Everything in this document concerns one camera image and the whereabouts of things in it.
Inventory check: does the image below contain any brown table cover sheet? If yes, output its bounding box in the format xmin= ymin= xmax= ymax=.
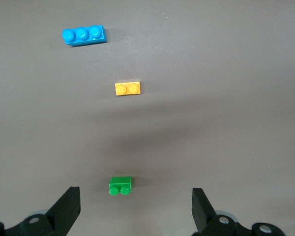
xmin=0 ymin=0 xmax=295 ymax=236

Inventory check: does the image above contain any blue three-stud block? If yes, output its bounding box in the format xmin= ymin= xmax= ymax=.
xmin=61 ymin=24 xmax=108 ymax=47

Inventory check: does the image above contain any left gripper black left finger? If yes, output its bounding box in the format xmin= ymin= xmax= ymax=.
xmin=0 ymin=186 xmax=81 ymax=236

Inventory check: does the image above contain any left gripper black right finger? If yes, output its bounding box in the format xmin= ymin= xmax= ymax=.
xmin=191 ymin=188 xmax=285 ymax=236

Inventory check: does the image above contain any yellow two-stud block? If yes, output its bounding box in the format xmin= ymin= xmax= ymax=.
xmin=114 ymin=81 xmax=142 ymax=97

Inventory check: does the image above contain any green two-stud block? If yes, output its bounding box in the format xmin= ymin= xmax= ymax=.
xmin=108 ymin=176 xmax=133 ymax=197

